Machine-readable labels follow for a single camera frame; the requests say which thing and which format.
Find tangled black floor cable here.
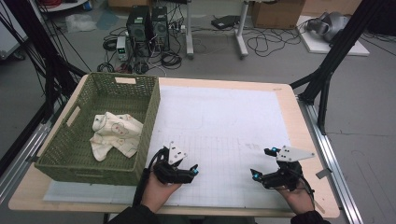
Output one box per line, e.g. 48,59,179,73
247,27,302,58

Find large cardboard box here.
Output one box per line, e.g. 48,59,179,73
250,0,306,31

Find aluminium rail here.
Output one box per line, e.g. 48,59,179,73
0,120,52,203
297,97,363,224

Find white desk leg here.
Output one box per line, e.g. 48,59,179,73
234,0,250,60
185,0,195,60

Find white floor board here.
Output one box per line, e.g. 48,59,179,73
297,15,371,57

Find grey bench power supply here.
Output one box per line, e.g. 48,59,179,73
116,35,129,62

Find green woven basket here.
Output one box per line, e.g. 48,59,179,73
34,72,162,187

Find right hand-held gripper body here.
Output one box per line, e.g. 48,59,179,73
262,145,316,191

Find grey robot head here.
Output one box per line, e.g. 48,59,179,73
306,11,351,43

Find cream printed cloth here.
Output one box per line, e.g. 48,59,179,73
89,111,144,162

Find left hand-held gripper black cable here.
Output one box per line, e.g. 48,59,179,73
133,147,170,208

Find grey metal bracket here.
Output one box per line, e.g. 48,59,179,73
316,167,333,180

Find white cabinet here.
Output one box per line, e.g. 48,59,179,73
0,6,29,60

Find person's left hand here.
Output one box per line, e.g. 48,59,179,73
141,172,183,214

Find white grid mat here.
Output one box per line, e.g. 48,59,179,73
43,84,295,210

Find black flat device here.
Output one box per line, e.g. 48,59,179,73
210,14,241,31

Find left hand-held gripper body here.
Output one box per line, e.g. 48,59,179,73
152,141,189,185

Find large black computer tower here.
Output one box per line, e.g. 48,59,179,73
125,5,153,58

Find person's right hand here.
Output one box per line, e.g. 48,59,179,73
276,181,316,216

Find blue-grey sheet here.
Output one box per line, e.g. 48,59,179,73
95,10,120,31

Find coiled black cable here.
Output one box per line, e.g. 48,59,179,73
160,50,183,70

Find slim black computer tower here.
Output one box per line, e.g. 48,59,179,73
150,6,171,52

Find hand-held gripper black cable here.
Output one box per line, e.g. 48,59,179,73
297,175,316,209
133,147,170,208

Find right hand-held gripper black cable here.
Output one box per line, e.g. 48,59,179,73
297,175,316,209

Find white power strip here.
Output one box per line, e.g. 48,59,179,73
169,23,187,34

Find clear plastic bag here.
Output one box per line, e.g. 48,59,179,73
64,13,98,34

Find black frame stand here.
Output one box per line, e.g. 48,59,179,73
3,0,88,125
289,0,387,136

